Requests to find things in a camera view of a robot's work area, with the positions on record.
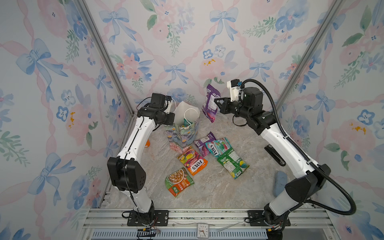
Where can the small white clock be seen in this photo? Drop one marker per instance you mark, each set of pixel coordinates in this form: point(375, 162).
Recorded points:
point(203, 231)

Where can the orange Fox's lemon candy packet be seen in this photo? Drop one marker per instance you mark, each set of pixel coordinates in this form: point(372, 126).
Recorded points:
point(192, 161)

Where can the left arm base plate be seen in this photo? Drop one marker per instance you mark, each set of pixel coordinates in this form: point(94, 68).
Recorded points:
point(157, 218)

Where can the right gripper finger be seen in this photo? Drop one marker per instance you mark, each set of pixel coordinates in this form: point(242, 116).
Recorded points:
point(219, 101)
point(221, 109)

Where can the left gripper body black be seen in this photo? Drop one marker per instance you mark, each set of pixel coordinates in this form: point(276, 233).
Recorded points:
point(168, 119)

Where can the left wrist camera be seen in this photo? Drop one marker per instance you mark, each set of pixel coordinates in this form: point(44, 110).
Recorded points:
point(161, 102)

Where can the green Fox's spring tea packet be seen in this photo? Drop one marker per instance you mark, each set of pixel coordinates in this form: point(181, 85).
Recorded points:
point(233, 163)

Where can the purple candy packet rear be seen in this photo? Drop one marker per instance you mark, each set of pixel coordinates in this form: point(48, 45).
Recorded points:
point(201, 144)

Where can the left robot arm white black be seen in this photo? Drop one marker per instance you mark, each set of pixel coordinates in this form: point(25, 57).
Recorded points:
point(125, 170)

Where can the black stapler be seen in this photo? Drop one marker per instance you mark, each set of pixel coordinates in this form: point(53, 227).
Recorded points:
point(274, 154)

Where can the aluminium frame rail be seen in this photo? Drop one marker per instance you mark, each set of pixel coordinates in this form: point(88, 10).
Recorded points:
point(225, 224)

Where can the orange bottle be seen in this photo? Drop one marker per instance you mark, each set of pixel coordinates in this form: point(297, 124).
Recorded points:
point(147, 144)

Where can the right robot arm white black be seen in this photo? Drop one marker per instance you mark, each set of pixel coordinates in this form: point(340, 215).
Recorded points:
point(310, 177)

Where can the purple Fox's candy packet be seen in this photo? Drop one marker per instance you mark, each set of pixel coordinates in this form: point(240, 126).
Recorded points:
point(209, 107)

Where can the orange green noodle packet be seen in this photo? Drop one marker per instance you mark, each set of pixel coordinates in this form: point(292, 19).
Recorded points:
point(178, 181)

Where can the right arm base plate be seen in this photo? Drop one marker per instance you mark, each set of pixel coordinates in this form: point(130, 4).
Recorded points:
point(256, 218)

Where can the floral paper gift bag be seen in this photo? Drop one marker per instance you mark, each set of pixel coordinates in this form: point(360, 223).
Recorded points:
point(182, 133)

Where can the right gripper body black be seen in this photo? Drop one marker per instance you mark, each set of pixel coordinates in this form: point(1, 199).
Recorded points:
point(236, 110)

